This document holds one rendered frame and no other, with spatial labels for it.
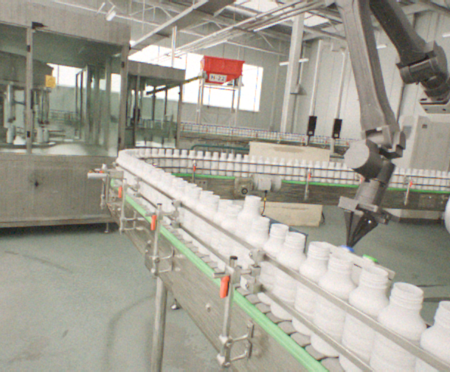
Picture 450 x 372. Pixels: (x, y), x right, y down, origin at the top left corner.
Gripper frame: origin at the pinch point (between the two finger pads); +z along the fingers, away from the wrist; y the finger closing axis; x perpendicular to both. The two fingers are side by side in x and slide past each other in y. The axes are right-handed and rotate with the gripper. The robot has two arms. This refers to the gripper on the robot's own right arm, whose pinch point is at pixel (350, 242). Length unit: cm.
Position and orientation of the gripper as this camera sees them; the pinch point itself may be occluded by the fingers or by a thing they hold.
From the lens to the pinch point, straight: 84.0
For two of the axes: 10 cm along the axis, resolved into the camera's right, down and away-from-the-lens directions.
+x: 7.9, 3.4, 5.2
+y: 4.8, 1.9, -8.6
